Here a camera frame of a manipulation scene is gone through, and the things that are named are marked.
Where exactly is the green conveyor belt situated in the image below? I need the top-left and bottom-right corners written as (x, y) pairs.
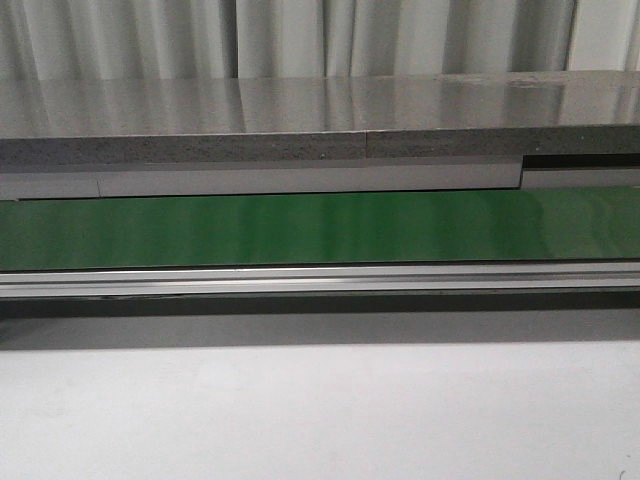
top-left (1, 187), bottom-right (639, 271)

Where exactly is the white pleated curtain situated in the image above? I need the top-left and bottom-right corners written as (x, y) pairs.
top-left (1, 1), bottom-right (639, 80)

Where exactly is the grey rear conveyor rail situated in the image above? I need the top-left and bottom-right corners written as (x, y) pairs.
top-left (1, 154), bottom-right (639, 200)

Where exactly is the aluminium front conveyor rail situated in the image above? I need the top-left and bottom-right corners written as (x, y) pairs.
top-left (1, 260), bottom-right (639, 299)

